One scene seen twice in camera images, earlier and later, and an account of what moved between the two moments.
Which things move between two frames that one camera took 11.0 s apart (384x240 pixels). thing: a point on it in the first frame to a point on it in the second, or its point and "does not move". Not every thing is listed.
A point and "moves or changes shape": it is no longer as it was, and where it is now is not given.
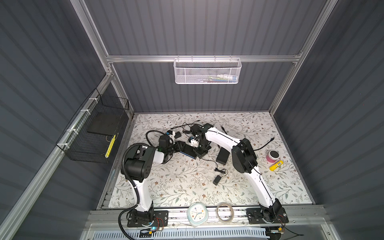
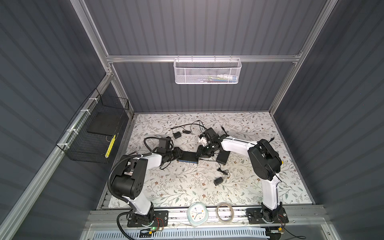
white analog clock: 197,214 does not move
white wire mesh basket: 207,70 does not move
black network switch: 188,150 moves or changes shape
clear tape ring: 232,212 does not move
